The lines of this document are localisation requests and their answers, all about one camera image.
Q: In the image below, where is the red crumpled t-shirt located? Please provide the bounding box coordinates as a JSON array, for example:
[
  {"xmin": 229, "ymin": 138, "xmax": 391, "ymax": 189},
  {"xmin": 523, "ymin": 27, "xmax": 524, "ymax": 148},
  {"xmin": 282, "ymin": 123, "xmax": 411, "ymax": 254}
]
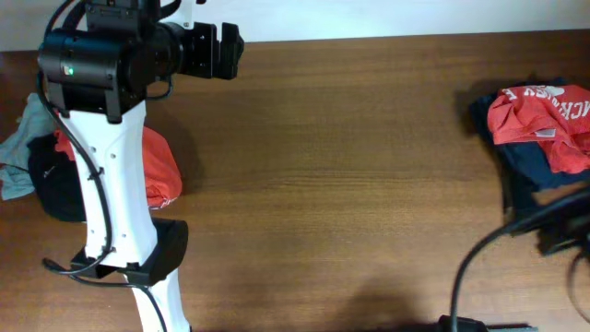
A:
[{"xmin": 51, "ymin": 126, "xmax": 183, "ymax": 211}]

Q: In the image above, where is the black garment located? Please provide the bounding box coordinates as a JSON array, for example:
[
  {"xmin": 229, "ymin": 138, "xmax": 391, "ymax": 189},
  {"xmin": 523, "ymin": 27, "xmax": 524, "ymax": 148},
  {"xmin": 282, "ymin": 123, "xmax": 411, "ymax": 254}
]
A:
[{"xmin": 27, "ymin": 134, "xmax": 86, "ymax": 222}]

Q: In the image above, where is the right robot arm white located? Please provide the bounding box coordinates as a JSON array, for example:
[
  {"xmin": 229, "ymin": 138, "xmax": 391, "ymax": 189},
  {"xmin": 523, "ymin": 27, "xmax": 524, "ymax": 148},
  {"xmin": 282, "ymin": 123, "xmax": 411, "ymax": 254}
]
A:
[{"xmin": 508, "ymin": 185, "xmax": 589, "ymax": 256}]

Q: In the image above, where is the folded navy blue garment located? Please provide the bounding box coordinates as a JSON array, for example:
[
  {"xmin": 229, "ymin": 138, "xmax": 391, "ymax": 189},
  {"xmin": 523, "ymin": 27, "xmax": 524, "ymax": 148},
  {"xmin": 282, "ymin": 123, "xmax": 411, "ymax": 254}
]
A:
[{"xmin": 467, "ymin": 92, "xmax": 589, "ymax": 219}]

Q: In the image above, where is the grey t-shirt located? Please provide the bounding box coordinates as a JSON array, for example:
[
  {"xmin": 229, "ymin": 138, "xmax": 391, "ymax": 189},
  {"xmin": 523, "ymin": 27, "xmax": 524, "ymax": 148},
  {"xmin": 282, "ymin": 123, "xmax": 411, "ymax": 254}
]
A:
[{"xmin": 1, "ymin": 93, "xmax": 56, "ymax": 200}]

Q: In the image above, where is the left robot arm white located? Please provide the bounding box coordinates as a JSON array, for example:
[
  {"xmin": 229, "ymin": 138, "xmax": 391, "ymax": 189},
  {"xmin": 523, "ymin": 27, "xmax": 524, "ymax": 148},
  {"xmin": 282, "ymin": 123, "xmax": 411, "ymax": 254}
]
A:
[{"xmin": 36, "ymin": 0, "xmax": 244, "ymax": 331}]

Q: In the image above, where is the red t-shirt white print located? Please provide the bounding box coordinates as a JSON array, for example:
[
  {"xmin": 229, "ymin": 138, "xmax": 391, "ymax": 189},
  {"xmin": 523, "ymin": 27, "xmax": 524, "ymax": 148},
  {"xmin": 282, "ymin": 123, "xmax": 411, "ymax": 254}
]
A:
[{"xmin": 487, "ymin": 85, "xmax": 589, "ymax": 174}]

